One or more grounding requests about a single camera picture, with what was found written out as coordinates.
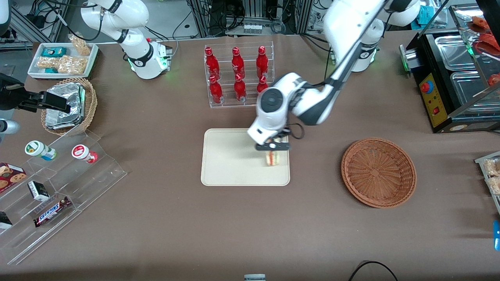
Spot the steel warmer pan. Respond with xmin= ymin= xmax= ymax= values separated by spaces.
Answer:
xmin=450 ymin=71 xmax=500 ymax=112
xmin=434 ymin=35 xmax=475 ymax=71

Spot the grey edge snack tray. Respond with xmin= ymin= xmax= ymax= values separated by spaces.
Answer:
xmin=474 ymin=151 xmax=500 ymax=215

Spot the black loop cable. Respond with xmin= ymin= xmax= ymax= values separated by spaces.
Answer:
xmin=348 ymin=260 xmax=398 ymax=281

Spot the brown round wicker basket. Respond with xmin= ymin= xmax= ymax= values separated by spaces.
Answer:
xmin=341 ymin=137 xmax=417 ymax=209

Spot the foil wrapped food pack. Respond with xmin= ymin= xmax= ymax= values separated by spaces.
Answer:
xmin=46 ymin=82 xmax=86 ymax=114
xmin=45 ymin=108 xmax=83 ymax=130

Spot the small black white box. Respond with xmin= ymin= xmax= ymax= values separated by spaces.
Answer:
xmin=27 ymin=180 xmax=50 ymax=202

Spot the white rectangular snack tray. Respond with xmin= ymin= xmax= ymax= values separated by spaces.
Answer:
xmin=27 ymin=42 xmax=99 ymax=79

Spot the red lid yogurt cup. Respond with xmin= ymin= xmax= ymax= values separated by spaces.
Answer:
xmin=71 ymin=144 xmax=98 ymax=164

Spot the clear acrylic stepped display stand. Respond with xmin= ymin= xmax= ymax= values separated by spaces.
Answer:
xmin=0 ymin=129 xmax=128 ymax=266

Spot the teal cloth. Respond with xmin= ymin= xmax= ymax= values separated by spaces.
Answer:
xmin=415 ymin=4 xmax=435 ymax=25

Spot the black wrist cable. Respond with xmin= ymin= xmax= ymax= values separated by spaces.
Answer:
xmin=288 ymin=123 xmax=305 ymax=140

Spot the beige plastic serving tray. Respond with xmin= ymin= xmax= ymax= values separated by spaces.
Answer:
xmin=200 ymin=128 xmax=291 ymax=187

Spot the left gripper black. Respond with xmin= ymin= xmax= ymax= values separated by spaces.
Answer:
xmin=255 ymin=133 xmax=292 ymax=152

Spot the clear acrylic bottle rack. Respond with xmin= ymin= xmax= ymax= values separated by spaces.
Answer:
xmin=204 ymin=41 xmax=275 ymax=109

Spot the light tan wicker basket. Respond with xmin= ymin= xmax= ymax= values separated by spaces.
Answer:
xmin=41 ymin=77 xmax=98 ymax=137

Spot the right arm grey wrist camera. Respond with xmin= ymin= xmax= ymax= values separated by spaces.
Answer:
xmin=0 ymin=119 xmax=20 ymax=135

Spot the black food warmer appliance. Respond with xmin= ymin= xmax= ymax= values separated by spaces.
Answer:
xmin=399 ymin=4 xmax=500 ymax=134

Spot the clear bag of nut snacks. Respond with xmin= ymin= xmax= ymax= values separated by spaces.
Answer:
xmin=68 ymin=34 xmax=91 ymax=56
xmin=58 ymin=55 xmax=88 ymax=75
xmin=37 ymin=57 xmax=61 ymax=70

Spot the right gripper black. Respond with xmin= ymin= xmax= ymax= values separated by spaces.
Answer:
xmin=0 ymin=73 xmax=72 ymax=114

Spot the red cookie box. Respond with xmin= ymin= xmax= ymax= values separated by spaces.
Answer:
xmin=0 ymin=162 xmax=27 ymax=194

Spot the snickers chocolate bar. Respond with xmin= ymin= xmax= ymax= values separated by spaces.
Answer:
xmin=33 ymin=196 xmax=72 ymax=228

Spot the green lid yogurt cup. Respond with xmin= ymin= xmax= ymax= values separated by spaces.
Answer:
xmin=25 ymin=140 xmax=57 ymax=161

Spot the triangular sandwich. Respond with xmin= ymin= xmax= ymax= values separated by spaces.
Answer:
xmin=265 ymin=150 xmax=283 ymax=167

